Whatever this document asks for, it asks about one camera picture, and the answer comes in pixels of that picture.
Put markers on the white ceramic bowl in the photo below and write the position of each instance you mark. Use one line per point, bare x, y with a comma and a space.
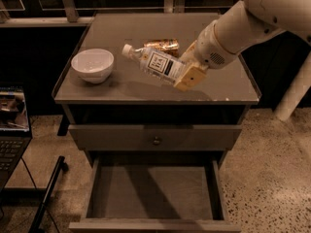
94, 65

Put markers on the closed grey top drawer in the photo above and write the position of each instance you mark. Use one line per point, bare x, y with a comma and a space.
140, 137

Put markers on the grey drawer cabinet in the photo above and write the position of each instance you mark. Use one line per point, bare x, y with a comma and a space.
131, 97

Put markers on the round metal drawer knob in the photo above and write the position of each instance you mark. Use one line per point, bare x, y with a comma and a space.
156, 141

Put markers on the metal window railing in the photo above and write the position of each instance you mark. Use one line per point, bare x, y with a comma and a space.
46, 13

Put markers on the open middle drawer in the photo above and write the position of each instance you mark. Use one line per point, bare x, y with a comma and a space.
155, 193

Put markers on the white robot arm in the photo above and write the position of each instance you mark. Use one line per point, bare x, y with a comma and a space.
246, 23

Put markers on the white diagonal pillar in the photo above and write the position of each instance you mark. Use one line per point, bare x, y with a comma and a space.
298, 88

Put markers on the clear blue plastic bottle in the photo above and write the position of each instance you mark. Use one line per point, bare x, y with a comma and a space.
156, 63

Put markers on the black laptop stand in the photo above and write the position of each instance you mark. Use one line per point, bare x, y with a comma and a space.
13, 196

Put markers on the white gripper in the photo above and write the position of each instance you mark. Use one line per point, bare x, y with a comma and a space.
207, 50

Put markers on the gold drink can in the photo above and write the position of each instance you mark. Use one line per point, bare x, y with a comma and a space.
169, 46

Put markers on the black laptop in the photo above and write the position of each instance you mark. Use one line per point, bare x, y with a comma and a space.
15, 129

